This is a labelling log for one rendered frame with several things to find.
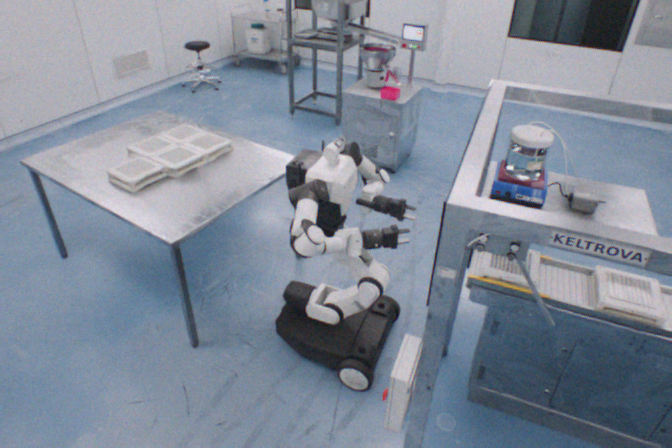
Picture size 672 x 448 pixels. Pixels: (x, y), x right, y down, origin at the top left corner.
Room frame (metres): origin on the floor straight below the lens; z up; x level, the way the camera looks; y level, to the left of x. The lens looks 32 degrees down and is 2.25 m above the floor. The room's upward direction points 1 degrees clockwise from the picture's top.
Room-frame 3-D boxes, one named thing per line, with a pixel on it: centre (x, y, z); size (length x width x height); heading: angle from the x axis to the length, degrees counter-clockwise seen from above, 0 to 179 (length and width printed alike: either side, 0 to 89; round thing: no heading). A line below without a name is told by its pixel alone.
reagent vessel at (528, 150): (1.58, -0.73, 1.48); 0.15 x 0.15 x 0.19
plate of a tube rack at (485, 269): (1.59, -0.79, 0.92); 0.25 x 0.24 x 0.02; 158
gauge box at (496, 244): (1.50, -0.67, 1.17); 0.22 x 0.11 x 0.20; 69
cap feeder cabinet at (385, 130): (4.35, -0.42, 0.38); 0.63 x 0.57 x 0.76; 63
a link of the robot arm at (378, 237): (1.63, -0.21, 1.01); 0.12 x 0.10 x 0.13; 100
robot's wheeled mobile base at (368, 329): (1.92, 0.01, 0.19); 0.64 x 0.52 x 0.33; 68
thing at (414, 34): (4.38, -0.67, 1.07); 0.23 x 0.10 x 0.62; 63
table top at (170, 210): (2.65, 1.15, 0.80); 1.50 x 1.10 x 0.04; 57
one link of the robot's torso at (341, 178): (1.95, 0.08, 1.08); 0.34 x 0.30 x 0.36; 158
